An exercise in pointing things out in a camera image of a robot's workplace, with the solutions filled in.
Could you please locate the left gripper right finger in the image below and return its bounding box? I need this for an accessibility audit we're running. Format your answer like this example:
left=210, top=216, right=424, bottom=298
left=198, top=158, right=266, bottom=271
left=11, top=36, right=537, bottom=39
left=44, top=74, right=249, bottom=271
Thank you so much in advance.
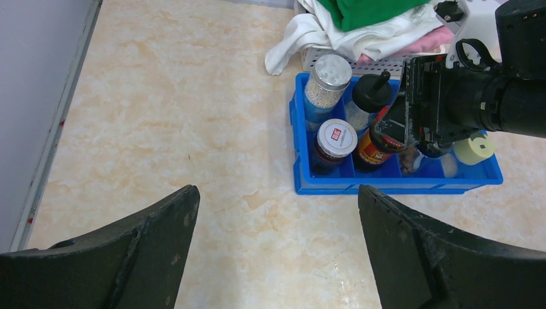
left=358, top=185, right=545, bottom=308

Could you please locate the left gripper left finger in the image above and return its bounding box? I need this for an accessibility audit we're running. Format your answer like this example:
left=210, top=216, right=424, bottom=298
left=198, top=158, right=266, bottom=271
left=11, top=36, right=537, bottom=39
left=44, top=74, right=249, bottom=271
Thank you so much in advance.
left=1, top=185, right=200, bottom=308

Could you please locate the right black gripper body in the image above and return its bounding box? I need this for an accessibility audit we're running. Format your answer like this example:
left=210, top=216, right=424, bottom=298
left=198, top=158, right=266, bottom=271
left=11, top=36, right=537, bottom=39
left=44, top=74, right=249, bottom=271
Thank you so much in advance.
left=375, top=53, right=487, bottom=149

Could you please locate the yellow-lidded beige jar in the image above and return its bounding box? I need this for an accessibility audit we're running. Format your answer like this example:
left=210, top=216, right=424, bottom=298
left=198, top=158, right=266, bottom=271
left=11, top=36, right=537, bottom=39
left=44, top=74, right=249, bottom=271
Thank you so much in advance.
left=440, top=132, right=495, bottom=178

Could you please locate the black-capped squeeze bottle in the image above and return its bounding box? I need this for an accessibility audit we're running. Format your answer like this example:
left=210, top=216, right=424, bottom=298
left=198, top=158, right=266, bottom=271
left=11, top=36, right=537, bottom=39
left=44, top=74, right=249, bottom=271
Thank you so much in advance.
left=345, top=71, right=393, bottom=132

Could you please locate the red-lidded jar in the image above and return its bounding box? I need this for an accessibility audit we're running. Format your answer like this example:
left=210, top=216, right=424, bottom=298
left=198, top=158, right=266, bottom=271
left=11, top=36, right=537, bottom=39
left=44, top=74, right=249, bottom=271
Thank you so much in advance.
left=352, top=106, right=406, bottom=173

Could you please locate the blue plastic divided tray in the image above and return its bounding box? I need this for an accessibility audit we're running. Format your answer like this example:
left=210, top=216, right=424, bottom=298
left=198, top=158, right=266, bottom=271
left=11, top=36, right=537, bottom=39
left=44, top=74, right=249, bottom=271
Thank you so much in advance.
left=289, top=73, right=504, bottom=195

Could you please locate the white-lidded brown spice jar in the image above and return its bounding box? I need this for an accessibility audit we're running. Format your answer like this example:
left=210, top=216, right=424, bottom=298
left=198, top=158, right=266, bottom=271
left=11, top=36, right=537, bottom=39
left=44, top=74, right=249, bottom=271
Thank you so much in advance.
left=310, top=118, right=358, bottom=174

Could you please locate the silver-lidded clear shaker bottle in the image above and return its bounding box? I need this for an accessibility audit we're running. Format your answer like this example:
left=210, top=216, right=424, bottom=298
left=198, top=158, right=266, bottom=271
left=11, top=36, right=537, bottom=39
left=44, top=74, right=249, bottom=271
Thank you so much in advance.
left=304, top=54, right=353, bottom=132

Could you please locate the small black cap bottle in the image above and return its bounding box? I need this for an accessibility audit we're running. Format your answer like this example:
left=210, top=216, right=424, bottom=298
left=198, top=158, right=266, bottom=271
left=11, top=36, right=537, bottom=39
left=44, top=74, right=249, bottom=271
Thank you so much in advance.
left=398, top=143, right=453, bottom=177

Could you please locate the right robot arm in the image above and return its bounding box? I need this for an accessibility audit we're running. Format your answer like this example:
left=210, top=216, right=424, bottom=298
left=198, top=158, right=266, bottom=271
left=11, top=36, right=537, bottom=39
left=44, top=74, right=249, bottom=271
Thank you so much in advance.
left=374, top=1, right=545, bottom=146

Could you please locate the white plastic basket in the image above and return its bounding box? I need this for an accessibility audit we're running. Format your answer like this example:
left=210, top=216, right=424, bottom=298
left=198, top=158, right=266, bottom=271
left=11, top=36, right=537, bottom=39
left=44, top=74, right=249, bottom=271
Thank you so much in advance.
left=300, top=44, right=428, bottom=78

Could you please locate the pink folded cloth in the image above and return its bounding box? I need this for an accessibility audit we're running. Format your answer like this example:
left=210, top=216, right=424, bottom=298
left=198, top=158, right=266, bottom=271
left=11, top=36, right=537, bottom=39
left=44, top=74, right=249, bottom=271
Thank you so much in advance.
left=356, top=26, right=454, bottom=66

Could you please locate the green folded cloth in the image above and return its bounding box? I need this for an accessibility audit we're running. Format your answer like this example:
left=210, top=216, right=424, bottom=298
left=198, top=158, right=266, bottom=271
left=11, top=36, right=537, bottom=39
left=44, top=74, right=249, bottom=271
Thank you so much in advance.
left=318, top=0, right=429, bottom=32

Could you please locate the white folded cloth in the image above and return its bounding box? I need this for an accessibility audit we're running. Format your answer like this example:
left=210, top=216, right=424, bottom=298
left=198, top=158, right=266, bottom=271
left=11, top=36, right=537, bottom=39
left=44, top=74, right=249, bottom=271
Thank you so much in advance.
left=265, top=1, right=443, bottom=75

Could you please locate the aluminium frame rail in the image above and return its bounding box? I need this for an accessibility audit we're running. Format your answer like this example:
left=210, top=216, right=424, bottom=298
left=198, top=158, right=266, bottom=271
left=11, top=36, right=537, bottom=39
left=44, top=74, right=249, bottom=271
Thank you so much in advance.
left=1, top=1, right=102, bottom=253

